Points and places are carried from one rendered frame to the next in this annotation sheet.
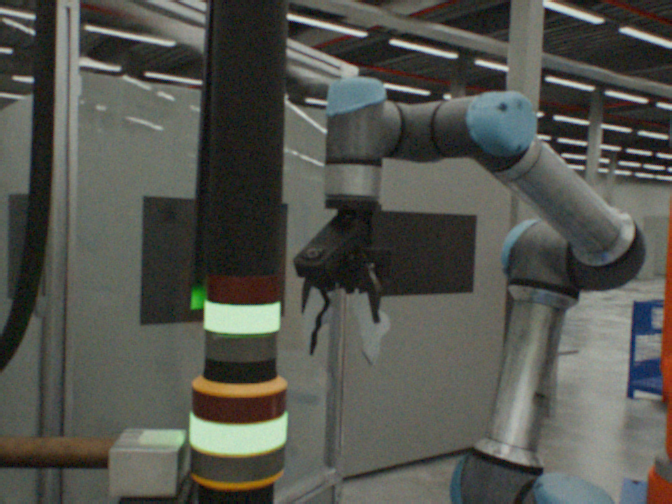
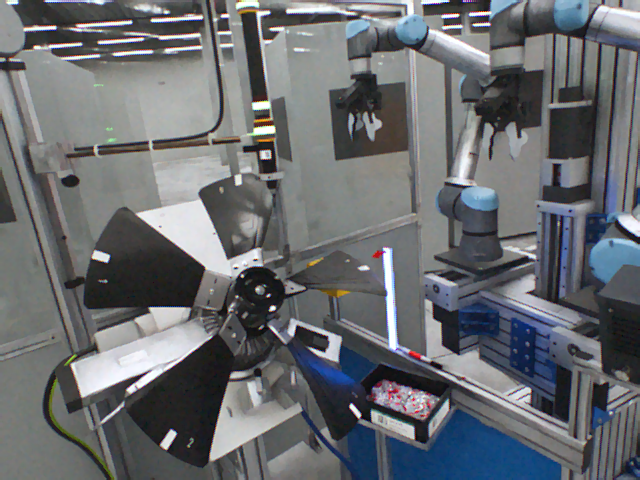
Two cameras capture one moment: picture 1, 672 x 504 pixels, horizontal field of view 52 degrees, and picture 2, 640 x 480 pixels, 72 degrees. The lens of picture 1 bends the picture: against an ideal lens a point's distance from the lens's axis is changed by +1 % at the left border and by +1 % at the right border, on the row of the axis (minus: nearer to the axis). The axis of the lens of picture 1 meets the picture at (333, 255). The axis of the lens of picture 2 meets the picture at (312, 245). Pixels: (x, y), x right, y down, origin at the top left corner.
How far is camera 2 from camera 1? 0.73 m
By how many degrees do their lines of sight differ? 27
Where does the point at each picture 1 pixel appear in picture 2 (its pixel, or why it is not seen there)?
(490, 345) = not seen: hidden behind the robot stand
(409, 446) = (512, 226)
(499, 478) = (451, 191)
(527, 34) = not seen: outside the picture
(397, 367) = (501, 178)
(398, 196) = not seen: hidden behind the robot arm
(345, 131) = (351, 45)
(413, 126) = (382, 36)
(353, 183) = (357, 67)
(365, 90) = (357, 25)
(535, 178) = (434, 50)
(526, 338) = (465, 127)
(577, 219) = (464, 65)
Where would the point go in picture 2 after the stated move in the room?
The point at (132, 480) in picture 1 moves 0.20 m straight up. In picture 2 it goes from (244, 142) to (230, 44)
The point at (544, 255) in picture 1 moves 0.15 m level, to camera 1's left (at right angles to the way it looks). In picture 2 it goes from (472, 85) to (428, 90)
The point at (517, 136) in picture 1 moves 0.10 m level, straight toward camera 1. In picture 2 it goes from (415, 34) to (399, 32)
